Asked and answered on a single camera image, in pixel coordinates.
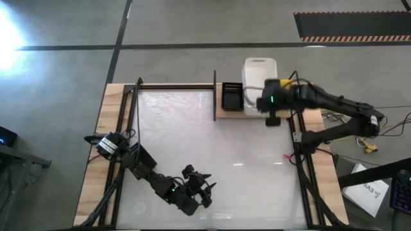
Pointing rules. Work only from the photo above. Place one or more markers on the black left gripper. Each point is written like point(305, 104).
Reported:
point(191, 199)

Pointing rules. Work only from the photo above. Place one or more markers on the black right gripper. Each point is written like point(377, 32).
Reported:
point(273, 96)

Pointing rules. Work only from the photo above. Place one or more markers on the yellow slotted plastic basket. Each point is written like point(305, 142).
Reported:
point(285, 84)

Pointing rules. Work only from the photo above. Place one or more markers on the white plastic basket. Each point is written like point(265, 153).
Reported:
point(258, 72)

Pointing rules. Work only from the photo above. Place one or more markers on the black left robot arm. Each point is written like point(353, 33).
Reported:
point(162, 187)

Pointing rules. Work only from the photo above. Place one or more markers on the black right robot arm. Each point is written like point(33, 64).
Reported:
point(337, 102)

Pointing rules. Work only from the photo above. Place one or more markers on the black upright shelf end panel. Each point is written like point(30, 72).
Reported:
point(214, 96)

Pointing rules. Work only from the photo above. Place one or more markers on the black desk beam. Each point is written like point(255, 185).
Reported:
point(369, 174)

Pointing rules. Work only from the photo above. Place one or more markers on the white paper sheet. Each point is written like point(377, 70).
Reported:
point(363, 192)

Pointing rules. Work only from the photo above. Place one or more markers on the black hazard-striped floor mat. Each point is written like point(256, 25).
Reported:
point(353, 25)

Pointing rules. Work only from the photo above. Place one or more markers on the backlit keyboard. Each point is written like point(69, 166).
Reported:
point(401, 192)

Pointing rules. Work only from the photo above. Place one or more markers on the grey metal stand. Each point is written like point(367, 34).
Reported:
point(19, 157)

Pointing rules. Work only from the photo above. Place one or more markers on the black device with blue light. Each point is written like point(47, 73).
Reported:
point(7, 138)

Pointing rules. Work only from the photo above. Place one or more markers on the grey metal bracket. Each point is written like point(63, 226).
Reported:
point(297, 137)

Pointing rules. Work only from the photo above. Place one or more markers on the black aluminium rig frame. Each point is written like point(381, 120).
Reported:
point(126, 106)

